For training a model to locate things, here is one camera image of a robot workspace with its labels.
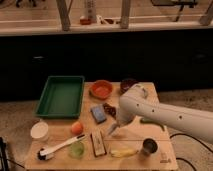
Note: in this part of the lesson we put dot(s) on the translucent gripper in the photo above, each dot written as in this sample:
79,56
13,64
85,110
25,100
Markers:
122,123

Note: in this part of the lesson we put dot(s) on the grey blue towel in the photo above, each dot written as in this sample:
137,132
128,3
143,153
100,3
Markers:
112,128

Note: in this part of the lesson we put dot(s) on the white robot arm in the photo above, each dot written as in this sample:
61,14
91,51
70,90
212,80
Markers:
134,102

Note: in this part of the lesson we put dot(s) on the green plastic tray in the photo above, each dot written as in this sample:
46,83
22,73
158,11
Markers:
61,97

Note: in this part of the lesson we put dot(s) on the brown grape bunch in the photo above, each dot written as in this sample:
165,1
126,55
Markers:
109,110

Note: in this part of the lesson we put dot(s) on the blue sponge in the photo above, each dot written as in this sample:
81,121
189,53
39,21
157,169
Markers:
98,114

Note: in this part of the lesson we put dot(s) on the green chili pepper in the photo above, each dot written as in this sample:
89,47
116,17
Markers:
148,121

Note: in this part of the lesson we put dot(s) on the wooden block eraser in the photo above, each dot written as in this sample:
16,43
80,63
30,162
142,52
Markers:
98,143

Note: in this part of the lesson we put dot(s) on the yellow banana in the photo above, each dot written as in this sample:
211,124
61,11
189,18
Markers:
123,152

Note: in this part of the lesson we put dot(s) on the orange bowl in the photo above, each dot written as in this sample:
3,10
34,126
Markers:
101,89

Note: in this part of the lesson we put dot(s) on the dark purple bowl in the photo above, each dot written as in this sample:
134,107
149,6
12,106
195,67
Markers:
126,84

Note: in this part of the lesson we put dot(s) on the dark metal cup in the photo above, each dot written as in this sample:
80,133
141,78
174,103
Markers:
149,146

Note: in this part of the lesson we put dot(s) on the orange fruit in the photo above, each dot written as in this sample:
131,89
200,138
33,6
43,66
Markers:
76,128

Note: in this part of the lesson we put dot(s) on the green plastic cup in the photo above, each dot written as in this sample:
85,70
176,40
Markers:
76,150

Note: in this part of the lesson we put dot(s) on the wooden table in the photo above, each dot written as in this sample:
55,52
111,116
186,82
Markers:
130,136

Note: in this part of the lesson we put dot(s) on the red bowl on shelf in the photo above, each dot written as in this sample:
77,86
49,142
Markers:
84,21

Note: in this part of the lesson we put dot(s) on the white bottle on shelf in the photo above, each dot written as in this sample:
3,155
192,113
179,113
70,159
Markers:
90,10

